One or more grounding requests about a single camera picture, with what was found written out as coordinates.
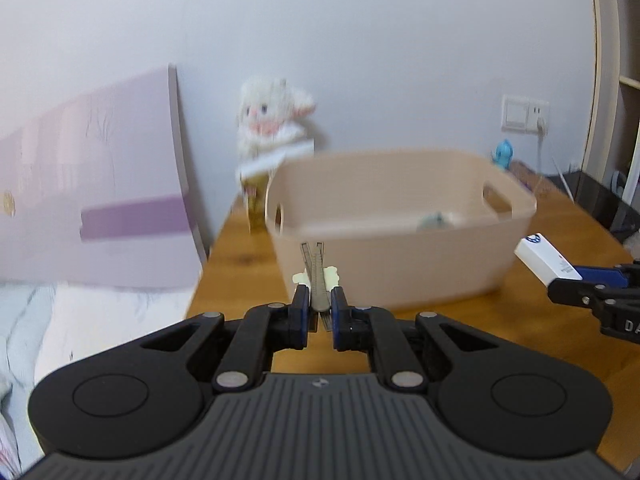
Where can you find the light blue bedsheet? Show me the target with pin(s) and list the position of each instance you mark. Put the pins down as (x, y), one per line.
(25, 316)

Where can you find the blue toy figurine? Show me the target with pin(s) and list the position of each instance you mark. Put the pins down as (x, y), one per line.
(503, 154)

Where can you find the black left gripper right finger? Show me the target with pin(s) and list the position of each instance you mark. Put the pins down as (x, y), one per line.
(498, 396)

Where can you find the white plush lamb toy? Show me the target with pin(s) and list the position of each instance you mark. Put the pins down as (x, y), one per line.
(269, 126)

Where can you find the gold tissue box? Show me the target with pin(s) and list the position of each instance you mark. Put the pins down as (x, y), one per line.
(254, 191)

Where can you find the white blue medicine box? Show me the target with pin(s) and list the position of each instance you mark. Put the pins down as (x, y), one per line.
(542, 259)

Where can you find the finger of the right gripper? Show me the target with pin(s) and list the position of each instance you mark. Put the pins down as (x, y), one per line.
(573, 293)

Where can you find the beige plastic storage basket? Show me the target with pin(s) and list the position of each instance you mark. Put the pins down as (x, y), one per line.
(365, 207)

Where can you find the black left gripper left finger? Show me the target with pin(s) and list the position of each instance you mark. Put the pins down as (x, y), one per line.
(143, 395)

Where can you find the pink purple bed headboard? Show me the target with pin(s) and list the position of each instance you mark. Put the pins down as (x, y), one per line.
(95, 192)

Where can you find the white pillow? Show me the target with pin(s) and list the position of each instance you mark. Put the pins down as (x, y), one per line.
(87, 320)

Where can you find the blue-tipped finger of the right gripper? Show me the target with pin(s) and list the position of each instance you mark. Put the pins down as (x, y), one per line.
(620, 275)

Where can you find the white wall socket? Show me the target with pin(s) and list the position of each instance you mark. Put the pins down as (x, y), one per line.
(525, 115)

